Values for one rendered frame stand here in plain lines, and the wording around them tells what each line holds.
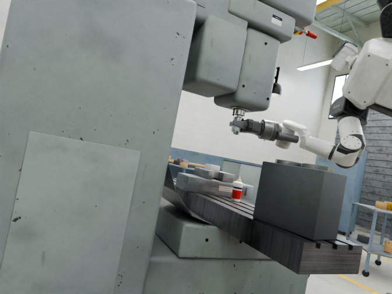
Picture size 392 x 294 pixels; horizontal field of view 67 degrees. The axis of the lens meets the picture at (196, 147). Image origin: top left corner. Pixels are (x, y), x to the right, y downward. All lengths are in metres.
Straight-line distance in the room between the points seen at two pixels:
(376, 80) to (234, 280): 0.95
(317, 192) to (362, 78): 0.66
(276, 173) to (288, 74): 9.58
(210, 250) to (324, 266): 0.43
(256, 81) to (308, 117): 9.73
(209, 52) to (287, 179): 0.55
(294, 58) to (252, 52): 9.48
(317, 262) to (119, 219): 0.55
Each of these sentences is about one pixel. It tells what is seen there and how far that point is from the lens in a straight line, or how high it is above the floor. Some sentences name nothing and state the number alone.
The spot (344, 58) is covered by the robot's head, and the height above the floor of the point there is 1.61.
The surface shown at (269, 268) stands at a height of 0.67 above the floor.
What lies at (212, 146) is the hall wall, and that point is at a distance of 8.69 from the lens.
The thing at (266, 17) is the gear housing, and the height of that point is 1.67.
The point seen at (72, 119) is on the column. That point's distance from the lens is 0.89.
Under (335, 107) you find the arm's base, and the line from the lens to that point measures 1.56.
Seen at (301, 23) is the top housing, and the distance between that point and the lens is 1.50.
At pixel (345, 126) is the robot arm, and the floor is 1.31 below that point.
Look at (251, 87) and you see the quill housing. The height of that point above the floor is 1.39.
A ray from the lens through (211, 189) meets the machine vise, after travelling 1.39.
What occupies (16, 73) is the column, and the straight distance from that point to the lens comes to 0.90.
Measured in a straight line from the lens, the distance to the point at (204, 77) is 1.13.
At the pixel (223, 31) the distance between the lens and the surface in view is 1.21.
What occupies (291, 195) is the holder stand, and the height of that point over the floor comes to 1.01.
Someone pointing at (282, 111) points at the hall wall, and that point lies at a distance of 10.17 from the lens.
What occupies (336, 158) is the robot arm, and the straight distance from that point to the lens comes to 1.34.
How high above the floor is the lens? 1.06
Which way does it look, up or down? 2 degrees up
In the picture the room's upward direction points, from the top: 11 degrees clockwise
